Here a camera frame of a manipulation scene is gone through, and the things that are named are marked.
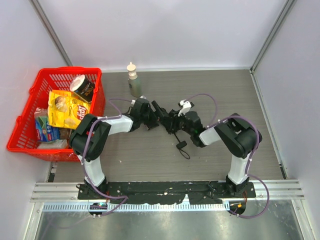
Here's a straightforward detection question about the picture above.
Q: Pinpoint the black folding umbrella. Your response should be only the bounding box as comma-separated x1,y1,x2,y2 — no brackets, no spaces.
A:
159,108,191,160

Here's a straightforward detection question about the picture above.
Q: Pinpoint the red plastic basket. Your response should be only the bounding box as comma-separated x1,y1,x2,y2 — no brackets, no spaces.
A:
6,66,106,162

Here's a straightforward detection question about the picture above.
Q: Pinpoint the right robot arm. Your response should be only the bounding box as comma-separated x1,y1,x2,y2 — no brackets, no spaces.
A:
169,111,262,196

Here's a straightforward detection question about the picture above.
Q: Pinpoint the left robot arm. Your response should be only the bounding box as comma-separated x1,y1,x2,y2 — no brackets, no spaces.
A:
69,98,159,197

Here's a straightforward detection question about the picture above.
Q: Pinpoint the beige squeeze bottle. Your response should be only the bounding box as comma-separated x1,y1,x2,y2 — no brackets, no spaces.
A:
126,62,143,98

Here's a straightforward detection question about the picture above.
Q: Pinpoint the black ice cream tub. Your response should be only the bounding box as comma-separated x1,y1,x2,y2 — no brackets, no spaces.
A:
69,74,95,103

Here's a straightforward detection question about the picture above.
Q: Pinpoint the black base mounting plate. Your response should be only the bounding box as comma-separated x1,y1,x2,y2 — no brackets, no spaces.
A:
77,180,256,205

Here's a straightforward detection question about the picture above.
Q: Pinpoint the yellow Lay's chips bag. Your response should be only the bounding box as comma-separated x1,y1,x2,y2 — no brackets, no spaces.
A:
47,89,91,130

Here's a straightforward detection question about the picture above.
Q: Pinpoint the pink wrapped package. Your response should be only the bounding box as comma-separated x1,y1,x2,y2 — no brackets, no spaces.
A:
37,139,68,150

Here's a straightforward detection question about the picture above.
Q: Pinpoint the blue green snack packet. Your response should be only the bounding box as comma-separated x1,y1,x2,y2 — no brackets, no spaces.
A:
34,107,60,143

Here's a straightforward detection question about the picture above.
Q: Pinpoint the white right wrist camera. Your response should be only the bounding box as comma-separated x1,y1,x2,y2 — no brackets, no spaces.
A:
178,99,194,117

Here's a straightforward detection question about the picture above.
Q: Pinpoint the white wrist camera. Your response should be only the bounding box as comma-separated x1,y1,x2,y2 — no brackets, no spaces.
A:
178,99,194,117
131,95,147,105

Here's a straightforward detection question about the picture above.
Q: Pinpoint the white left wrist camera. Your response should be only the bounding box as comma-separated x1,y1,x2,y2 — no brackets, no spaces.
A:
131,95,147,105

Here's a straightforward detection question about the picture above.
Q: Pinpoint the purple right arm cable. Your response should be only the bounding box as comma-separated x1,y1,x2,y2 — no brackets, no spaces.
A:
182,93,263,178

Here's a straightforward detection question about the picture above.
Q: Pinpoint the white slotted cable duct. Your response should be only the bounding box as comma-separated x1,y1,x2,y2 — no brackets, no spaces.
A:
42,201,230,213

